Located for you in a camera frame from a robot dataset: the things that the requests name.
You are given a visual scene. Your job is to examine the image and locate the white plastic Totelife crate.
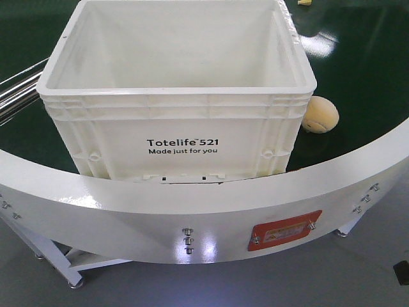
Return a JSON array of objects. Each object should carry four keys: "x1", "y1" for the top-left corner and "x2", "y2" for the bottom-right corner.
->
[{"x1": 37, "y1": 1, "x2": 317, "y2": 182}]

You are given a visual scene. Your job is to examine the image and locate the yellow tennis ball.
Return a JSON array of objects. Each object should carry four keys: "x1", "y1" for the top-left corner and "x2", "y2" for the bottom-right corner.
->
[{"x1": 302, "y1": 96, "x2": 339, "y2": 134}]

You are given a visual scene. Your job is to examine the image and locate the orange warning label plate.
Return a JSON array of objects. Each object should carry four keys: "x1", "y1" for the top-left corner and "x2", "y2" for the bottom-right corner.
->
[{"x1": 247, "y1": 210, "x2": 322, "y2": 251}]

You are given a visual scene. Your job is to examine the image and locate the yellow object on belt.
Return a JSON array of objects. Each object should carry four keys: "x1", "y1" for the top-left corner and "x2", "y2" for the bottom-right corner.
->
[{"x1": 297, "y1": 0, "x2": 313, "y2": 6}]

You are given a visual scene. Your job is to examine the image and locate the white conveyor support leg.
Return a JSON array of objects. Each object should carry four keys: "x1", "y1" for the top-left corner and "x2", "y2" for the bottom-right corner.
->
[{"x1": 1, "y1": 213, "x2": 128, "y2": 289}]

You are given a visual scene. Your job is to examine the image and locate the steel conveyor rollers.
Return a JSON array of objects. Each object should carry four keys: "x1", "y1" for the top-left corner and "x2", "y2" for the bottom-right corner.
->
[{"x1": 1, "y1": 58, "x2": 49, "y2": 125}]

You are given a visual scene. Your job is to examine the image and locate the black object at floor edge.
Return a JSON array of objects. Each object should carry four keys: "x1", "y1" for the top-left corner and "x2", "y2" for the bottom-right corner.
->
[{"x1": 393, "y1": 260, "x2": 409, "y2": 285}]

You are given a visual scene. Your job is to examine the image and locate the white curved conveyor frame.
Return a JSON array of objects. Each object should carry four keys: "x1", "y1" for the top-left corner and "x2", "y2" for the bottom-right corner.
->
[{"x1": 1, "y1": 122, "x2": 408, "y2": 264}]

